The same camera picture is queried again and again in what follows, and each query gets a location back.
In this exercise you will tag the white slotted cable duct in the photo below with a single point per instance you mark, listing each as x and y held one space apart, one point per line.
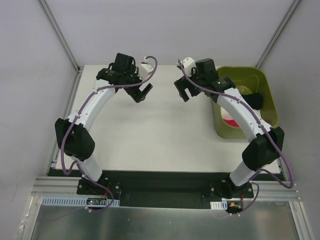
78 202

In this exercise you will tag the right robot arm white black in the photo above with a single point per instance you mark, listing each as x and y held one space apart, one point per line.
264 141

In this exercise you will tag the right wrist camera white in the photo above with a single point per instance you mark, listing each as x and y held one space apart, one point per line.
188 64

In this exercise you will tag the pink rolled t shirt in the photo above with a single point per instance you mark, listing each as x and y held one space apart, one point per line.
231 123

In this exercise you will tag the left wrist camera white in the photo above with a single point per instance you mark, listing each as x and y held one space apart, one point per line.
145 69

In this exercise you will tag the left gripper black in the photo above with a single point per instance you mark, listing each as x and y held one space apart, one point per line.
136 92

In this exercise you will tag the left vertical aluminium post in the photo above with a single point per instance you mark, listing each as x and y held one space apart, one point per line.
59 34

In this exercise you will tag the vertical aluminium post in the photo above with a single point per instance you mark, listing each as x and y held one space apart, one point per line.
59 34
292 9

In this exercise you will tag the right white cable duct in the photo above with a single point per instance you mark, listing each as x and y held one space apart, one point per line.
219 205

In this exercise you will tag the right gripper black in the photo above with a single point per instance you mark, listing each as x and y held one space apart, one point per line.
186 86

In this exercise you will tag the olive green plastic bin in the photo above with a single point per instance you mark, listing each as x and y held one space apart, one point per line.
253 86

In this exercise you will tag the white rolled t shirt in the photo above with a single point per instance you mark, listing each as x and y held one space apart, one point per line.
225 115

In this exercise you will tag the black t shirt blue logo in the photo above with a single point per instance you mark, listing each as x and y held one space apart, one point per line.
254 100

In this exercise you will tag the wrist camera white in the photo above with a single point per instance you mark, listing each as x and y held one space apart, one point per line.
188 64
145 69

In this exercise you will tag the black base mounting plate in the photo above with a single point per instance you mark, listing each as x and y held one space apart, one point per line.
167 200

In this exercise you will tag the right vertical aluminium post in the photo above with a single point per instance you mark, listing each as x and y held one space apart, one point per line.
292 9

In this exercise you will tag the aluminium frame rail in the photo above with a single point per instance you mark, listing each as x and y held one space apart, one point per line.
124 184

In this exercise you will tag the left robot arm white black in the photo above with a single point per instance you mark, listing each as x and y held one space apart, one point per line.
73 133

